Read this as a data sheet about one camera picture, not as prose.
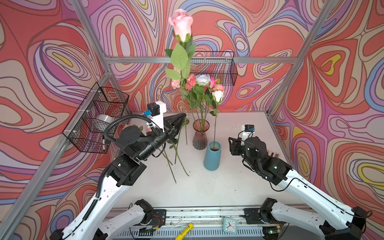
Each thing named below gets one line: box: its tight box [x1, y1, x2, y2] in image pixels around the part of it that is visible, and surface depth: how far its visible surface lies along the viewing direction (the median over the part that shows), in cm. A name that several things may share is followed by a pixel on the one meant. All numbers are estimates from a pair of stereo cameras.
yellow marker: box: [175, 223, 194, 240], surface depth 70 cm
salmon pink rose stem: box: [186, 73, 197, 91], surface depth 75 cm
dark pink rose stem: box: [210, 77, 217, 89], surface depth 75 cm
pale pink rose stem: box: [165, 8, 197, 145], surface depth 37 cm
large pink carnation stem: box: [171, 79, 184, 103], surface depth 73 cm
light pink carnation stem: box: [213, 78, 225, 92], surface depth 78 cm
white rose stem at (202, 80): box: [194, 74, 211, 129], surface depth 76 cm
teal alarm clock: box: [222, 217, 238, 235], surface depth 71 cm
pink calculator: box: [267, 150, 280, 158], surface depth 95 cm
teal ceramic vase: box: [203, 140, 222, 171], surface depth 79 cm
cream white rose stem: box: [210, 90, 224, 149], surface depth 70 cm
